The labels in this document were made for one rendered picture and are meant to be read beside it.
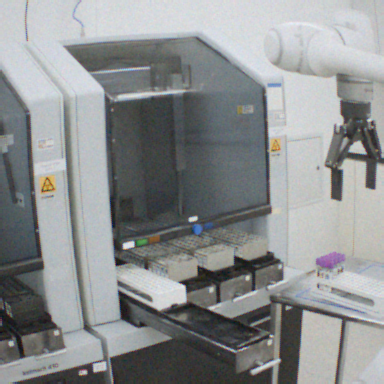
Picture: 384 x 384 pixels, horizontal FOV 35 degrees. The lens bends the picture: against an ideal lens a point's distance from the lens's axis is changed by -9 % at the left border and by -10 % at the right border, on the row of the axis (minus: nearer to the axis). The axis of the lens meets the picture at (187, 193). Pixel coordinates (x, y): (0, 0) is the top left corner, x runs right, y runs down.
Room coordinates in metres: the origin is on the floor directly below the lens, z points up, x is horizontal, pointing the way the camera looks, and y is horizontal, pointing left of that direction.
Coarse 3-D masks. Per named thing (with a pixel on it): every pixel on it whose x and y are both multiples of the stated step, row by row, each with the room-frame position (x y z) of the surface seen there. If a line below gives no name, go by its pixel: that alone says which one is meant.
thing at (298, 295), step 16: (352, 256) 2.06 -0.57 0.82; (352, 272) 1.90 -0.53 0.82; (368, 272) 1.88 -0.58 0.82; (288, 288) 1.82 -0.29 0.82; (304, 288) 1.80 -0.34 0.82; (272, 304) 1.77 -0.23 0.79; (288, 304) 1.72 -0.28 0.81; (304, 304) 1.68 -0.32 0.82; (320, 304) 1.66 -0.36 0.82; (336, 304) 1.64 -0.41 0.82; (272, 320) 1.77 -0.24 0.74; (352, 320) 1.54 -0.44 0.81; (368, 320) 1.50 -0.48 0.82; (272, 368) 1.76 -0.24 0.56; (336, 368) 2.05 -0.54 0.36
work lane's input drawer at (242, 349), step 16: (128, 304) 1.81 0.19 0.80; (144, 304) 1.76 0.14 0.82; (176, 304) 1.74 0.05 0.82; (192, 304) 1.76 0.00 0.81; (144, 320) 1.75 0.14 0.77; (160, 320) 1.68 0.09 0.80; (176, 320) 1.64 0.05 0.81; (192, 320) 1.66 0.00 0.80; (208, 320) 1.65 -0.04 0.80; (224, 320) 1.64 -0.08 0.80; (176, 336) 1.62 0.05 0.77; (192, 336) 1.56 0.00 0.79; (208, 336) 1.53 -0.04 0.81; (224, 336) 1.53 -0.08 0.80; (240, 336) 1.53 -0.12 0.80; (256, 336) 1.49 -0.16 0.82; (272, 336) 1.50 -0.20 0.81; (208, 352) 1.51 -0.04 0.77; (224, 352) 1.46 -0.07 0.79; (240, 352) 1.43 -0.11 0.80; (256, 352) 1.46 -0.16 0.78; (272, 352) 1.50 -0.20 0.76; (240, 368) 1.43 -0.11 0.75; (256, 368) 1.42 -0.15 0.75
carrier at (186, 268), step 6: (192, 258) 1.99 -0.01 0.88; (168, 264) 1.94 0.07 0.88; (174, 264) 1.94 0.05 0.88; (180, 264) 1.95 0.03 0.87; (186, 264) 1.97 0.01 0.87; (192, 264) 1.98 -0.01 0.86; (168, 270) 1.92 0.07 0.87; (174, 270) 1.94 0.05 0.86; (180, 270) 1.95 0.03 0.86; (186, 270) 1.97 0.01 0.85; (192, 270) 1.98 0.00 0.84; (168, 276) 1.93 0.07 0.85; (174, 276) 1.94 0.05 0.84; (180, 276) 1.95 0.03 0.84; (186, 276) 1.96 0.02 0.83; (192, 276) 1.98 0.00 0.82
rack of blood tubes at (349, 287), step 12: (312, 276) 1.74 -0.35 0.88; (336, 276) 1.71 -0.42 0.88; (348, 276) 1.71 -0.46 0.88; (360, 276) 1.69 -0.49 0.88; (312, 288) 1.73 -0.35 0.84; (336, 288) 1.72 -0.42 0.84; (348, 288) 1.61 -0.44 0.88; (360, 288) 1.59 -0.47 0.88; (372, 288) 1.58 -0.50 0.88; (336, 300) 1.65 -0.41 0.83; (348, 300) 1.61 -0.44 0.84; (360, 300) 1.64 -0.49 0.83; (372, 300) 1.63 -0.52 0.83; (372, 312) 1.53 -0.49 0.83
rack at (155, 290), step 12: (132, 264) 2.00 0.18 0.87; (120, 276) 1.88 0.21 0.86; (132, 276) 1.89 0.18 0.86; (144, 276) 1.88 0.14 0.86; (156, 276) 1.88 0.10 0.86; (120, 288) 1.88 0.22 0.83; (132, 288) 1.87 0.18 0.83; (144, 288) 1.77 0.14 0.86; (156, 288) 1.77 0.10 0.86; (168, 288) 1.77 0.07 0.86; (180, 288) 1.76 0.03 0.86; (144, 300) 1.77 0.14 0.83; (156, 300) 1.72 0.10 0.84; (168, 300) 1.73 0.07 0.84; (180, 300) 1.76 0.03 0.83
